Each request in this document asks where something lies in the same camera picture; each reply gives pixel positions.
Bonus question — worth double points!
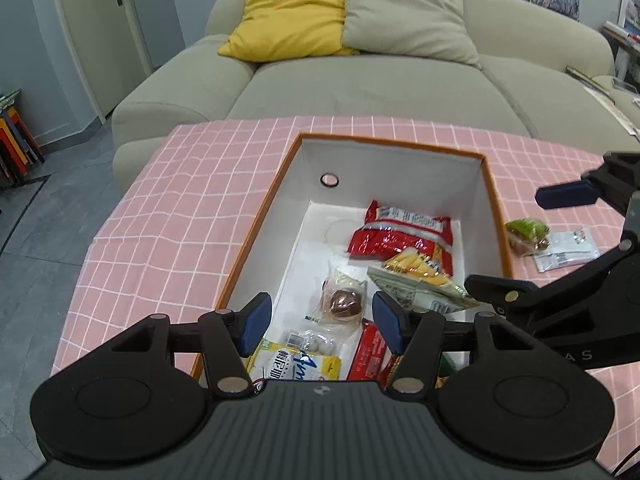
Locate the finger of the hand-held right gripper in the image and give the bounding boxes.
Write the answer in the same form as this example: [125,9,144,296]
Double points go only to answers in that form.
[535,151,640,222]
[465,232,640,312]

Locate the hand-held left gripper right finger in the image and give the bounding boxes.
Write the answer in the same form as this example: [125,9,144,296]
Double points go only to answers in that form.
[370,291,533,395]

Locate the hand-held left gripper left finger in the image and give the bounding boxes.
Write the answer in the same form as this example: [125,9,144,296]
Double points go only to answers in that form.
[111,292,275,395]

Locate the long red snack bar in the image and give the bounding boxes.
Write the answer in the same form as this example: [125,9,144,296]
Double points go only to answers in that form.
[346,319,388,382]

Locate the red and yellow snack packet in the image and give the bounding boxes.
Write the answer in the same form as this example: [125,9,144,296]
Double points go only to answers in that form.
[378,347,407,388]

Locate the brown pastry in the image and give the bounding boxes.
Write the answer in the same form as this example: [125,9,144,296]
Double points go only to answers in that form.
[319,256,368,332]

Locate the green pastry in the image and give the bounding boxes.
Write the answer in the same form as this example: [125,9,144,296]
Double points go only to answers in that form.
[504,217,552,258]

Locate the yellow and green snack packet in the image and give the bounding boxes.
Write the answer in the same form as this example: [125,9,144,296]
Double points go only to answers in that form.
[367,247,483,315]

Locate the small white snack packet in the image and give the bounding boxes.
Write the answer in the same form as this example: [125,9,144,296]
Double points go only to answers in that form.
[532,226,601,273]

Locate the white candy packet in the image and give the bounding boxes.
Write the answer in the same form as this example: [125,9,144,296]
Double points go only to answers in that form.
[282,329,337,359]

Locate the yellow and white snack packet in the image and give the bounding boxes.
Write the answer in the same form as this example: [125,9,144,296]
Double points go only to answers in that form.
[247,340,343,383]

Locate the green snack tube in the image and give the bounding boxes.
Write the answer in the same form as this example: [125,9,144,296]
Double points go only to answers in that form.
[437,352,457,388]

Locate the large red snack packet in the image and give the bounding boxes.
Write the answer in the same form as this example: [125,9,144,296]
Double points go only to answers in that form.
[347,200,455,277]

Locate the orange box with white inside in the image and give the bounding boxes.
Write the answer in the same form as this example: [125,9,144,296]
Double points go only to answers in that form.
[190,132,515,391]

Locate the open magazine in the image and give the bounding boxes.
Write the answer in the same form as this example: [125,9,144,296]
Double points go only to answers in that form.
[582,85,640,142]

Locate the dark book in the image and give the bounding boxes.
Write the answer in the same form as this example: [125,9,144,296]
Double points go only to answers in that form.
[566,65,613,93]

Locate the pink checkered tablecloth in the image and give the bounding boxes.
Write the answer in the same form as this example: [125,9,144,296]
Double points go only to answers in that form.
[50,115,640,466]

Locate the white desk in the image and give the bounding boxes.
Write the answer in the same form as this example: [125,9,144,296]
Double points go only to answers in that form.
[597,20,640,86]

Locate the white desk shelf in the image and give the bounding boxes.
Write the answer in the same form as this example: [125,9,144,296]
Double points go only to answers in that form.
[620,0,640,36]

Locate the beige sofa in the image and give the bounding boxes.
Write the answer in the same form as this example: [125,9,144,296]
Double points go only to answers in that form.
[111,0,640,196]

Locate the beige pillow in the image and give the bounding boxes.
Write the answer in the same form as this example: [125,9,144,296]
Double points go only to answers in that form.
[341,0,483,70]

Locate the stack of colourful stools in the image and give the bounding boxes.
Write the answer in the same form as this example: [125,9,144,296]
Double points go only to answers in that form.
[0,89,46,187]

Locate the yellow pillow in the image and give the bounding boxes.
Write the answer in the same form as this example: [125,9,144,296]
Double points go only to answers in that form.
[217,0,358,63]

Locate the white door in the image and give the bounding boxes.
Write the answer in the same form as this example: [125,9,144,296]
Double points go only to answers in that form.
[52,0,156,122]

